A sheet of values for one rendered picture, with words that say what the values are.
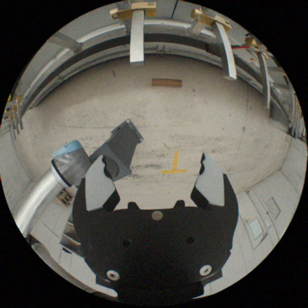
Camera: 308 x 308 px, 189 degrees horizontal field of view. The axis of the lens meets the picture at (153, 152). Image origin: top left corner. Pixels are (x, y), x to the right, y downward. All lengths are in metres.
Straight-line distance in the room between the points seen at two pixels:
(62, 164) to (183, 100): 1.13
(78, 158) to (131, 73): 0.97
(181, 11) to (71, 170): 0.90
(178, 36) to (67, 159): 0.66
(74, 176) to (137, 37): 0.49
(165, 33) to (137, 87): 0.74
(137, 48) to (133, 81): 0.86
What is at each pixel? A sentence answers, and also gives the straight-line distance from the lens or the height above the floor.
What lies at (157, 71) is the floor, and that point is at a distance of 1.12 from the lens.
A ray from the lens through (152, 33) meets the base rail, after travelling 0.48.
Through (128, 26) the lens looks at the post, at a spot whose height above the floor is 0.74.
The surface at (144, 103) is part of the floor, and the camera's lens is 1.05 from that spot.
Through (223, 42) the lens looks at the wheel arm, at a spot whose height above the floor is 0.85.
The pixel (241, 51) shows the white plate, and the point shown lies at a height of 0.76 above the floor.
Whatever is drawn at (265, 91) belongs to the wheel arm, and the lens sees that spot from 0.52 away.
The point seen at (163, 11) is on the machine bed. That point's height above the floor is 0.69.
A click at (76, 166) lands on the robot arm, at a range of 0.42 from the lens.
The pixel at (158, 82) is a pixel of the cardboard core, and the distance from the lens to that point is 1.00.
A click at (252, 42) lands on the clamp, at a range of 0.56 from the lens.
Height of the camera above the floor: 1.05
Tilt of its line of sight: 61 degrees down
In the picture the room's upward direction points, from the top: 178 degrees clockwise
